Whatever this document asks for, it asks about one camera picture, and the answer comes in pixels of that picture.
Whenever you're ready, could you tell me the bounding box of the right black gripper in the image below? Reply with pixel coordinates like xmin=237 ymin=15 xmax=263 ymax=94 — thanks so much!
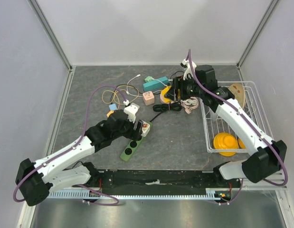
xmin=164 ymin=74 xmax=204 ymax=102

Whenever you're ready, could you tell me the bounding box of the yellow cube socket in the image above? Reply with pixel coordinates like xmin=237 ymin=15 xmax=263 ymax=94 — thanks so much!
xmin=161 ymin=85 xmax=180 ymax=102

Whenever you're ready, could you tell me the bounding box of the pink cable with plug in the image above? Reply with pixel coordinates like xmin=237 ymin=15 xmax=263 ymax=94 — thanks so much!
xmin=181 ymin=98 xmax=200 ymax=114

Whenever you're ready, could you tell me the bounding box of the white cube adapter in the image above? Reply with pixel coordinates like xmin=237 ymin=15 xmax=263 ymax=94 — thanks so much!
xmin=141 ymin=121 xmax=152 ymax=137

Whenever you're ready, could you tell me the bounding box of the green power strip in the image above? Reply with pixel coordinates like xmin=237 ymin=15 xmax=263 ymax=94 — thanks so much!
xmin=120 ymin=121 xmax=154 ymax=162

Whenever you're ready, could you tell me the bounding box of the pink round socket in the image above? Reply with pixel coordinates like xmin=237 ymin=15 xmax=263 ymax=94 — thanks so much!
xmin=160 ymin=93 xmax=173 ymax=104

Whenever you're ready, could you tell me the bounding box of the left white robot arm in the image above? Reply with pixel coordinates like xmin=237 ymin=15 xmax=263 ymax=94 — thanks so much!
xmin=15 ymin=110 xmax=144 ymax=206

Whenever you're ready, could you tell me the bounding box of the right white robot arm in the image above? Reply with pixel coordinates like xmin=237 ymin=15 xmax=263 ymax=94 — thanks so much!
xmin=171 ymin=76 xmax=288 ymax=187

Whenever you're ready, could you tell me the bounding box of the blue charger plug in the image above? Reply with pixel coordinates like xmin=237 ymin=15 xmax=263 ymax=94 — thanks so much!
xmin=109 ymin=104 xmax=118 ymax=111

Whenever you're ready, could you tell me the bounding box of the light green plug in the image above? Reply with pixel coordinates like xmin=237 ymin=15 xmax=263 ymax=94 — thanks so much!
xmin=144 ymin=76 xmax=153 ymax=83

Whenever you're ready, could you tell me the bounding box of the teal power strip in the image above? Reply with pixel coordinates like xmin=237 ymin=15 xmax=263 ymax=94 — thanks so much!
xmin=143 ymin=76 xmax=169 ymax=92

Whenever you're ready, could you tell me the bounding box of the pink cube socket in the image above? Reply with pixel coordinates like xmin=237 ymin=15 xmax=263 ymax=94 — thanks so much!
xmin=142 ymin=91 xmax=155 ymax=106

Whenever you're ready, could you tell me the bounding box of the beige patterned plate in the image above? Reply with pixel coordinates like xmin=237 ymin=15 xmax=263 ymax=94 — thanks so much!
xmin=228 ymin=83 xmax=246 ymax=109

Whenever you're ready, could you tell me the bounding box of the yellow bowl front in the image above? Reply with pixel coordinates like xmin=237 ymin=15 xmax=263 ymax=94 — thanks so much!
xmin=213 ymin=133 xmax=238 ymax=157

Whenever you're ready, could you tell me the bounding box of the yellow bowl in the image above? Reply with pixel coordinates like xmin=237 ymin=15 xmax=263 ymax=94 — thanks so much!
xmin=237 ymin=138 xmax=246 ymax=149
xmin=213 ymin=133 xmax=238 ymax=157

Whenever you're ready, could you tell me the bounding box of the yellow bowl right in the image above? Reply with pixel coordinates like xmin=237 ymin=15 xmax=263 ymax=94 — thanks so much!
xmin=237 ymin=138 xmax=246 ymax=149

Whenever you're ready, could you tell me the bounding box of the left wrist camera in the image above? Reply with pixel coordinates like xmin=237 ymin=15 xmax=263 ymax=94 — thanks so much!
xmin=123 ymin=103 xmax=140 ymax=123

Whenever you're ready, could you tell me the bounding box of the black coiled cable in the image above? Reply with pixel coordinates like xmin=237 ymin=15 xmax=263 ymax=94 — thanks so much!
xmin=152 ymin=102 xmax=183 ymax=112

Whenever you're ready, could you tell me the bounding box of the yellow thin cable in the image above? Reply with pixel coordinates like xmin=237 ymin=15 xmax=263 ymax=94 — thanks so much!
xmin=101 ymin=83 xmax=140 ymax=105

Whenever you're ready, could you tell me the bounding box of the white usb cable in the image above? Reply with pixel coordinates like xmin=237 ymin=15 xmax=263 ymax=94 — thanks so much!
xmin=126 ymin=75 xmax=142 ymax=95

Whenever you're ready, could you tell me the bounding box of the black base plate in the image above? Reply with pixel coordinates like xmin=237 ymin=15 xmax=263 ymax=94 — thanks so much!
xmin=85 ymin=170 xmax=240 ymax=196

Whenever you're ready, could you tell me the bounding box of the white wire dish rack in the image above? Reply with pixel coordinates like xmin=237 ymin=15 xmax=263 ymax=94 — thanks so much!
xmin=200 ymin=81 xmax=273 ymax=153

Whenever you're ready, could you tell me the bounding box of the light blue cable duct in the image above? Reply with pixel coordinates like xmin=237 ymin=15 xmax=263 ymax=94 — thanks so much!
xmin=48 ymin=189 xmax=240 ymax=200

